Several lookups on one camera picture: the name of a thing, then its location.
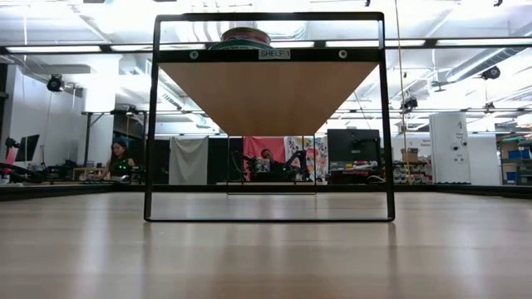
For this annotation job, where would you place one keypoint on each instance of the silver can teal label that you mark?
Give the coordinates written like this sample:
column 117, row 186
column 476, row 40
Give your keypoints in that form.
column 239, row 45

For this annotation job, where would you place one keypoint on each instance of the gold can blue red label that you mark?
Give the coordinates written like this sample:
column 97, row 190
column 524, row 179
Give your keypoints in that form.
column 245, row 35

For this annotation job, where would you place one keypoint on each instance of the black background robot arm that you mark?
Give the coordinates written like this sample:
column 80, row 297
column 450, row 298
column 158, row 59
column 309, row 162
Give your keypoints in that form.
column 299, row 160
column 241, row 162

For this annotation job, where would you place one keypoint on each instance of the person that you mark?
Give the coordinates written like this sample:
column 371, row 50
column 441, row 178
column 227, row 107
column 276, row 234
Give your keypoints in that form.
column 120, row 164
column 270, row 158

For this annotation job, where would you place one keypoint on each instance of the red hanging cloth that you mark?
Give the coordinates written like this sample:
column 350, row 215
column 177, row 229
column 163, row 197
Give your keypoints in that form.
column 253, row 143

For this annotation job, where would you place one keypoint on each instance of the floral hanging cloth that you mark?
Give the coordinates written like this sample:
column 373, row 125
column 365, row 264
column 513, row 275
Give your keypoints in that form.
column 318, row 149

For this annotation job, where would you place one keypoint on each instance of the grey hanging cloth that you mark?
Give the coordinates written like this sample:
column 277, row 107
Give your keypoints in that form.
column 189, row 160

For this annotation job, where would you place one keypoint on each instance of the large black monitor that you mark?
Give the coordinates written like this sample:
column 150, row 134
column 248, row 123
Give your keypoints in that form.
column 353, row 143

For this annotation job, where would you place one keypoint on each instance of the cluttered workbench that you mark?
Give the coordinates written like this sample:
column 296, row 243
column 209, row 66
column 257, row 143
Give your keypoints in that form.
column 353, row 171

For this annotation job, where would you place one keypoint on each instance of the cardboard box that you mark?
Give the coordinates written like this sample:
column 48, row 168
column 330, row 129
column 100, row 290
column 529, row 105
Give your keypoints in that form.
column 410, row 155

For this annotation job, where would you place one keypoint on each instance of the small black monitor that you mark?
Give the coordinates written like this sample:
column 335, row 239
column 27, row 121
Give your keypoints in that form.
column 28, row 147

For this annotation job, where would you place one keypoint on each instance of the storage rack with boxes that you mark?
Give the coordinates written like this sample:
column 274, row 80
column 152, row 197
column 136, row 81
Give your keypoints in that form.
column 517, row 155

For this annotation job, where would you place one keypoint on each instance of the red chair back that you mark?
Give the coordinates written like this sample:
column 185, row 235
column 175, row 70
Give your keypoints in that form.
column 10, row 155

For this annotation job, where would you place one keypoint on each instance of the wooden shelf black frame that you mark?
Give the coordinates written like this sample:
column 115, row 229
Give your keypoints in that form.
column 270, row 95

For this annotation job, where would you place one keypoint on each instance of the black ceiling camera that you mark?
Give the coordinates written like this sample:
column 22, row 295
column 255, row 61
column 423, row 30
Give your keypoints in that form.
column 54, row 84
column 409, row 104
column 491, row 73

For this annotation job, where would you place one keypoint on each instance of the black table frame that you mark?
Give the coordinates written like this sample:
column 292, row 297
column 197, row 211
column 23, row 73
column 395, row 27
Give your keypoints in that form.
column 62, row 190

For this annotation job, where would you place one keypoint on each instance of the grey ceiling duct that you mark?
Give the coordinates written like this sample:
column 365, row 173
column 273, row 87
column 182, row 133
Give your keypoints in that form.
column 478, row 66

